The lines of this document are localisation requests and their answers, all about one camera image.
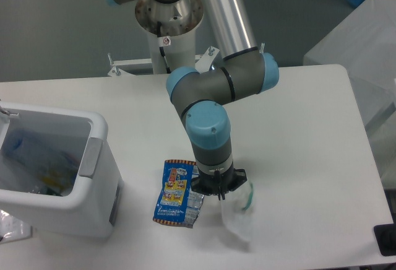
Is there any clear plastic sheet under bin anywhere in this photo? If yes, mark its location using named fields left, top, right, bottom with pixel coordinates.
left=1, top=210, right=32, bottom=244

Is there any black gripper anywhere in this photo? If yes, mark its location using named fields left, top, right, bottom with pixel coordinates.
left=191, top=167, right=248, bottom=196

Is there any blue snack wrapper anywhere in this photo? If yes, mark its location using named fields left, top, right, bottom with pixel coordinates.
left=153, top=159, right=205, bottom=229

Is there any white open trash can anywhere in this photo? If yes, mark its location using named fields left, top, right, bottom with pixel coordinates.
left=1, top=102, right=123, bottom=237

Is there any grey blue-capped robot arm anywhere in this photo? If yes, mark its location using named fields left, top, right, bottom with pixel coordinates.
left=107, top=0, right=279, bottom=199

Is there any metal table clamp bolt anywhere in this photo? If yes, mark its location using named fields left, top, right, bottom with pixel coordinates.
left=259, top=42, right=265, bottom=54

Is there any white plastic bag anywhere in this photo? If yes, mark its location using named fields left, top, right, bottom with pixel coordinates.
left=221, top=180, right=254, bottom=242

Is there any black device at table edge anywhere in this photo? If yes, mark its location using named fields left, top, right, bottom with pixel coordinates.
left=374, top=224, right=395, bottom=256

